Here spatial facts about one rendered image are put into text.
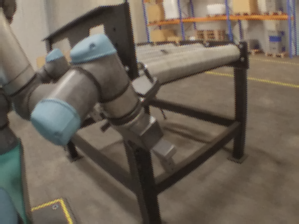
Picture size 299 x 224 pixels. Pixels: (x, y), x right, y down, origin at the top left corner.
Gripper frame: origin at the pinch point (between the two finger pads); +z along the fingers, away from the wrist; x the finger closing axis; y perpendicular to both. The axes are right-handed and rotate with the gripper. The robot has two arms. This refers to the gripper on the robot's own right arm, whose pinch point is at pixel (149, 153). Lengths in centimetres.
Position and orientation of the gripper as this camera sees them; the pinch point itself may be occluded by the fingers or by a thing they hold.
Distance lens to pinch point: 55.0
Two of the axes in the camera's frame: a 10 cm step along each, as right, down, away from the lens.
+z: 3.4, 6.9, 6.3
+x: 6.6, 3.0, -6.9
